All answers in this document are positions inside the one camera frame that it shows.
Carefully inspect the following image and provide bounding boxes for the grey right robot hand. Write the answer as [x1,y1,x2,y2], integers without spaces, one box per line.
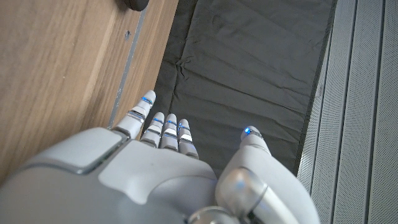
[0,90,321,224]

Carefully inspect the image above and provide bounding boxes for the black glasses case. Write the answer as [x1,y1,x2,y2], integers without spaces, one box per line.
[123,0,150,12]

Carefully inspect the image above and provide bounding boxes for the grey tape outline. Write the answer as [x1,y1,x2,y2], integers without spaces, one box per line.
[107,7,147,130]

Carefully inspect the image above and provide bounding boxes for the black curtain backdrop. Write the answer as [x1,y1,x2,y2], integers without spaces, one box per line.
[142,0,338,178]

